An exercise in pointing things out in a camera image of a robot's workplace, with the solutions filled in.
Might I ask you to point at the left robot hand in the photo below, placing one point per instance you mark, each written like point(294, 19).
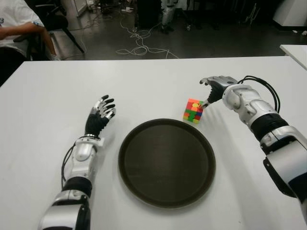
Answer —
point(95, 122)

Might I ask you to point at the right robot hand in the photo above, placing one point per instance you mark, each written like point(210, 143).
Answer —
point(219, 82)

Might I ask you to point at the multicoloured Rubik's cube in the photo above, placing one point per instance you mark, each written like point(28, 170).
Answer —
point(192, 115)

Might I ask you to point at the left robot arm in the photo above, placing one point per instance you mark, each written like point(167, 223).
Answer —
point(82, 153)

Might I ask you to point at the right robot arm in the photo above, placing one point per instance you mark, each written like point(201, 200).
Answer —
point(283, 148)

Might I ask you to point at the dark brown round plate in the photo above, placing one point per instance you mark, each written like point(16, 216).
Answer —
point(165, 165)

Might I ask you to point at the grey folded metal stand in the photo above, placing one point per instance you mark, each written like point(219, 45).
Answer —
point(251, 14)

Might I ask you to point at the white side table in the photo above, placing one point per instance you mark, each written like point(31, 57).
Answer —
point(297, 52)

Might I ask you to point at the crumpled white paper scrap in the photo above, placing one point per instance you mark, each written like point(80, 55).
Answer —
point(302, 32)

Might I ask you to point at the black cabinet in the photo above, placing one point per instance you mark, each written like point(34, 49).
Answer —
point(148, 14)

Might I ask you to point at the white machine housing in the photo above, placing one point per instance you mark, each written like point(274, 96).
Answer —
point(292, 12)

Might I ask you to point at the black office chair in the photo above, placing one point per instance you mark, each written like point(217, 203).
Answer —
point(57, 21)

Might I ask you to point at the white storage cabinet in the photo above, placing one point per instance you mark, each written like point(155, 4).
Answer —
point(81, 7)

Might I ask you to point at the white power strip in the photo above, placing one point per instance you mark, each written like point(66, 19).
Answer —
point(127, 9)

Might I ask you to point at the seated person in white shirt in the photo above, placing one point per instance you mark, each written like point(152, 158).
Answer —
point(14, 14)

